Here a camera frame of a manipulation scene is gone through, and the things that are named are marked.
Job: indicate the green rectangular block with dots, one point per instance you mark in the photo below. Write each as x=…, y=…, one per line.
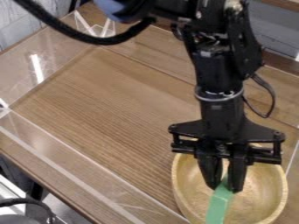
x=219, y=203

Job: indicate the clear acrylic corner bracket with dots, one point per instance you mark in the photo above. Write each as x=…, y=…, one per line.
x=103, y=31

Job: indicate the brown wooden bowl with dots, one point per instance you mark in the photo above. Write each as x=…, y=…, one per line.
x=257, y=205

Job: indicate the clear acrylic enclosure wall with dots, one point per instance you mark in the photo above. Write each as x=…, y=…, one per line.
x=82, y=183

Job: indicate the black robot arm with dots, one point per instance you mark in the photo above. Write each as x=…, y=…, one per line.
x=214, y=28

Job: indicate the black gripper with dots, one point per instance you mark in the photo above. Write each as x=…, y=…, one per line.
x=225, y=134

